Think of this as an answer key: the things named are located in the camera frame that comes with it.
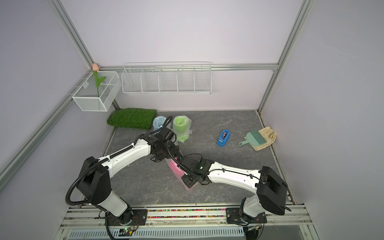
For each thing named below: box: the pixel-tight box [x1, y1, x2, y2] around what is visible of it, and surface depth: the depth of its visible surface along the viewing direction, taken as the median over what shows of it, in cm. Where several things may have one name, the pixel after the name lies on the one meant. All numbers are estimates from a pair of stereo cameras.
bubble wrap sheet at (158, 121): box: [152, 115, 172, 131], surface depth 96 cm
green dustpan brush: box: [238, 130, 267, 147], surface depth 104 cm
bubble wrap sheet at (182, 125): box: [173, 115, 192, 144], surface depth 96 cm
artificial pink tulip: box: [92, 63, 107, 97], surface depth 92 cm
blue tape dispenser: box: [217, 129, 231, 147], surface depth 103 cm
